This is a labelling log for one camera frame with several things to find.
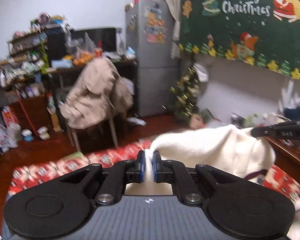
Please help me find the white leg chair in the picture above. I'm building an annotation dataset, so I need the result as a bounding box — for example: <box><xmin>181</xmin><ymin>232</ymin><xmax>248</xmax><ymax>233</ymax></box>
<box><xmin>65</xmin><ymin>111</ymin><xmax>127</xmax><ymax>153</ymax></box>

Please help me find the white knit sweater vest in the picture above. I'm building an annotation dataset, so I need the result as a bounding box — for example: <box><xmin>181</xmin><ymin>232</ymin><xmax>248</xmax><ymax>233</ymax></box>
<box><xmin>124</xmin><ymin>124</ymin><xmax>277</xmax><ymax>196</ymax></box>

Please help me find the grey refrigerator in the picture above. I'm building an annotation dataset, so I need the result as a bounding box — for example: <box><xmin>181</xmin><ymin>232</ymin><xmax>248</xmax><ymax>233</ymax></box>
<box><xmin>126</xmin><ymin>0</ymin><xmax>179</xmax><ymax>117</ymax></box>

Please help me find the cluttered dark desk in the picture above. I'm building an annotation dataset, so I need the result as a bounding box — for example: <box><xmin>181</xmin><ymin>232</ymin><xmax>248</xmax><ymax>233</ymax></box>
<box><xmin>0</xmin><ymin>12</ymin><xmax>138</xmax><ymax>140</ymax></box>

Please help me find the navy fluffy garment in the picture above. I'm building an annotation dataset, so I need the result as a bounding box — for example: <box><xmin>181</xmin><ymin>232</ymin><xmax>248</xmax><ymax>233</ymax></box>
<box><xmin>283</xmin><ymin>107</ymin><xmax>300</xmax><ymax>121</ymax></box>

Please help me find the dark wooden side table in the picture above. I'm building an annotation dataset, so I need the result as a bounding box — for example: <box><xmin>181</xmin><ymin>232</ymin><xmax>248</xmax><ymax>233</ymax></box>
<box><xmin>265</xmin><ymin>137</ymin><xmax>300</xmax><ymax>184</ymax></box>

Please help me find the green christmas wall banner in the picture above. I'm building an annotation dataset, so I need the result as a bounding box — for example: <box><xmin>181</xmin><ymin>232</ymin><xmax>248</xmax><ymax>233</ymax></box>
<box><xmin>179</xmin><ymin>0</ymin><xmax>300</xmax><ymax>80</ymax></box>

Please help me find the red christmas pattern blanket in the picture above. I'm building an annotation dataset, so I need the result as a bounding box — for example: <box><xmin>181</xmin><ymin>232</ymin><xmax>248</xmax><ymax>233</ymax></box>
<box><xmin>7</xmin><ymin>139</ymin><xmax>300</xmax><ymax>201</ymax></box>

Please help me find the small christmas tree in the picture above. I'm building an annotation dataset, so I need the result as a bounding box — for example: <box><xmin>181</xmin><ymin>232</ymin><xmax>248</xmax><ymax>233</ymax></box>
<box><xmin>169</xmin><ymin>65</ymin><xmax>200</xmax><ymax>122</ymax></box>

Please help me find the beige jacket on chair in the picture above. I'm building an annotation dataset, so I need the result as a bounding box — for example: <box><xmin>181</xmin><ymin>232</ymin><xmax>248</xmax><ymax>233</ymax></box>
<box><xmin>60</xmin><ymin>58</ymin><xmax>133</xmax><ymax>129</ymax></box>

